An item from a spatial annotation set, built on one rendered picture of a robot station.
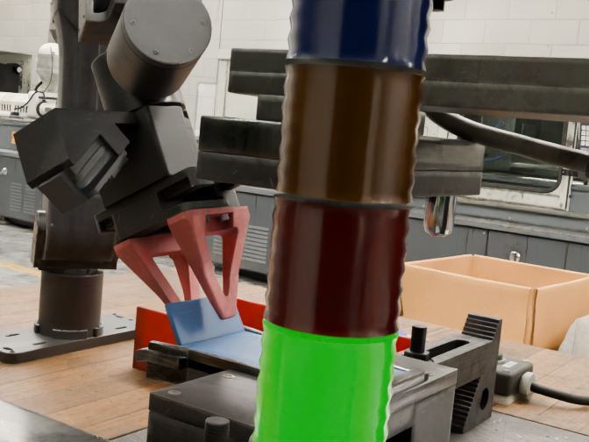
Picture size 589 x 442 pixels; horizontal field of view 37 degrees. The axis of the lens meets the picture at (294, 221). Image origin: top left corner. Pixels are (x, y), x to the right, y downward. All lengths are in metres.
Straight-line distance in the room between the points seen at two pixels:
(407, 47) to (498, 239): 5.13
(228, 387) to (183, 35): 0.22
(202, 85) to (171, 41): 8.91
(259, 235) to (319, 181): 6.11
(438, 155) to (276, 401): 0.32
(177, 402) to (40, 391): 0.30
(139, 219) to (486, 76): 0.27
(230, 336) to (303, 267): 0.40
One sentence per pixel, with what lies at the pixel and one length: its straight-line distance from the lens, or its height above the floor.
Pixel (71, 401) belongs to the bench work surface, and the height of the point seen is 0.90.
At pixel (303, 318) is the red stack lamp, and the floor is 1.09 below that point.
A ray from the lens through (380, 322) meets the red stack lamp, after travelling 0.23.
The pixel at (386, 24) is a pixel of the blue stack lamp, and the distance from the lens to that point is 0.22.
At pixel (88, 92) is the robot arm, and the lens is 0.88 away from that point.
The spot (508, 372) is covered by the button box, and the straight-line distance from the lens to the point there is 0.85.
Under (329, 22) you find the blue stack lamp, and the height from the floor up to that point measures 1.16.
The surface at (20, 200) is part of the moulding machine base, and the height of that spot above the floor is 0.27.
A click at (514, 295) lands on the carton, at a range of 2.80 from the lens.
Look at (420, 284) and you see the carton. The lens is 2.94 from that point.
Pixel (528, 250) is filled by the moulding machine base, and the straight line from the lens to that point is 5.28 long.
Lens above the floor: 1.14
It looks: 6 degrees down
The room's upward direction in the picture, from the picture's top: 5 degrees clockwise
